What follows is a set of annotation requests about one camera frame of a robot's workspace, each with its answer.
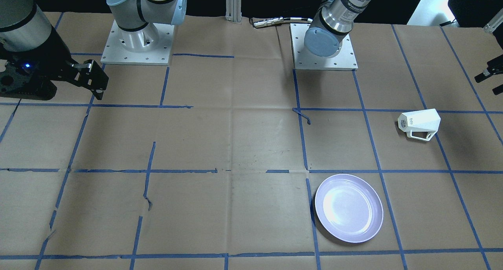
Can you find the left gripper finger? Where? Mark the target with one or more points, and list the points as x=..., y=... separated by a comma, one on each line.
x=494, y=67
x=498, y=90

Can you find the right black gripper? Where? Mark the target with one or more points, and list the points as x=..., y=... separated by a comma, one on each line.
x=56, y=54

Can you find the white hexagonal cup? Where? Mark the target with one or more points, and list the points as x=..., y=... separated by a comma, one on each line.
x=419, y=125

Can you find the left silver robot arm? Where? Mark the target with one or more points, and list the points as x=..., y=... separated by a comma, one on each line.
x=334, y=19

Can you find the lavender plate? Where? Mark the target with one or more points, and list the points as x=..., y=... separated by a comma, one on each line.
x=349, y=208

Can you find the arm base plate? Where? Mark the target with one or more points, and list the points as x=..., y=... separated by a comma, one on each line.
x=344, y=59
x=150, y=46

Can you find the aluminium profile post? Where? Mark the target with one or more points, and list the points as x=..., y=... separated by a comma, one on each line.
x=233, y=11

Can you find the silver cable connector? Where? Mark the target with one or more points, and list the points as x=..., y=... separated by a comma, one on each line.
x=268, y=22

